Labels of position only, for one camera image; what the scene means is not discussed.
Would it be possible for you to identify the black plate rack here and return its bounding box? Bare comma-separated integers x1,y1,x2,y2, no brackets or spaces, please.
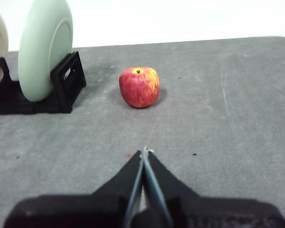
0,51,87,116

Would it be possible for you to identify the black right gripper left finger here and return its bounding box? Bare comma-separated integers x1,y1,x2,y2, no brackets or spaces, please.
4,149,145,228

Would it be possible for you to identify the pale green plate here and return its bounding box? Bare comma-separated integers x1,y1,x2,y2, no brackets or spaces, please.
18,0,74,103

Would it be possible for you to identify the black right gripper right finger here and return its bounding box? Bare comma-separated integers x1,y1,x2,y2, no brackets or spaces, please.
133,150,285,228

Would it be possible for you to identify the red apple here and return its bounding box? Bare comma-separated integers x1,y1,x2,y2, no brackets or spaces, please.
119,67,161,109

